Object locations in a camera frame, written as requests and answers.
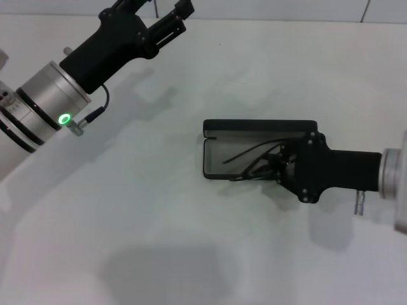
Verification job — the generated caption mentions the black thin-frame glasses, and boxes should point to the black thin-frame glasses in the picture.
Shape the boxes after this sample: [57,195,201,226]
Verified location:
[222,136,298,183]

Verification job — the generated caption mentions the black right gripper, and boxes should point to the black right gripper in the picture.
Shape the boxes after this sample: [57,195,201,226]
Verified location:
[254,130,382,204]

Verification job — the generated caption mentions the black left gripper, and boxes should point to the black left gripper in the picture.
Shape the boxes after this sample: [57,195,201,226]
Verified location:
[59,0,195,95]

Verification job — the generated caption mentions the silver right gripper stub plug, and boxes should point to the silver right gripper stub plug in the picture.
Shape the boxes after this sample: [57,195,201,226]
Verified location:
[355,189,367,215]

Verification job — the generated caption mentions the black glasses case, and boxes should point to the black glasses case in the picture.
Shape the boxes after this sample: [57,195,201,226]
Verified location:
[202,119,319,181]

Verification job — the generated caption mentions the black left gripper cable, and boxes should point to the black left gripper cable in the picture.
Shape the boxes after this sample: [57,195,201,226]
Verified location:
[66,84,111,138]

